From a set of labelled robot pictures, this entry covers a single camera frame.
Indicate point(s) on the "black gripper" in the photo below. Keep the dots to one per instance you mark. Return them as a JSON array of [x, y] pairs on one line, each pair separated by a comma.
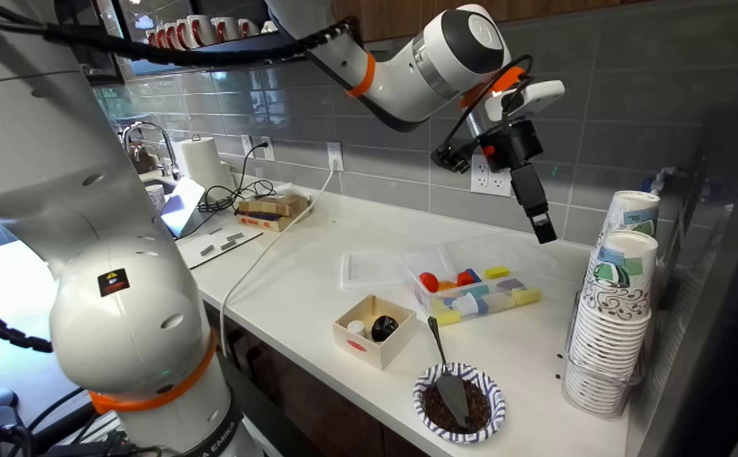
[[513, 141]]

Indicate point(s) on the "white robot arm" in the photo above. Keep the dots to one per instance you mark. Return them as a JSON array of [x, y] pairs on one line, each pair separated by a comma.
[[126, 320]]

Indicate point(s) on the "tall paper cup stack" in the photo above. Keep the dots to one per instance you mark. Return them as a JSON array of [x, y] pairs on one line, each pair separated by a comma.
[[631, 212]]

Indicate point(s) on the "short paper cup stack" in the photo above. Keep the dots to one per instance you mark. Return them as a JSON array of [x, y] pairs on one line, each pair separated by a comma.
[[611, 320]]

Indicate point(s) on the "clear box of coloured blocks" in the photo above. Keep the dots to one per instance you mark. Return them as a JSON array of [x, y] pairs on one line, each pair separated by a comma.
[[462, 281]]

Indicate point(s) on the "patterned paper plate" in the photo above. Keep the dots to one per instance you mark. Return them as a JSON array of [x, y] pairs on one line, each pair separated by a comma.
[[485, 400]]

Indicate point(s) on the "black round object in box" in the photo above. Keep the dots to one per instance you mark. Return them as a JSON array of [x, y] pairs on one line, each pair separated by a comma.
[[380, 328]]

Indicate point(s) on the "metal spoon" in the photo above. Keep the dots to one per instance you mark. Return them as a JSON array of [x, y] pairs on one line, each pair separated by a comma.
[[450, 386]]

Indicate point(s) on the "white plastic box lid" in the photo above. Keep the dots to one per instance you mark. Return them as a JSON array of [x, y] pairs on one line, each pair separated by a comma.
[[372, 270]]

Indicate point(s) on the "small wooden box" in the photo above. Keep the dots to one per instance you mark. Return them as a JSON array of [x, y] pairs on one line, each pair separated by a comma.
[[365, 350]]

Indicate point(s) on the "white round object in box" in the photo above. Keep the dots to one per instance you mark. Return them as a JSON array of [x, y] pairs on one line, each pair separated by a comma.
[[355, 328]]

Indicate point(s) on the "black coffee machine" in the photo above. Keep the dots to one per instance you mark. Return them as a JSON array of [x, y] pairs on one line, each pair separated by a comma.
[[687, 394]]

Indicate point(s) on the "white paper towel roll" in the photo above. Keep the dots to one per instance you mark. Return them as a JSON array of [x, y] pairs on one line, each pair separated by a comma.
[[200, 164]]

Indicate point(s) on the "white wall outlet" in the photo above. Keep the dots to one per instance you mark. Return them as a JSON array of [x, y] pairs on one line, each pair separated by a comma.
[[485, 181]]

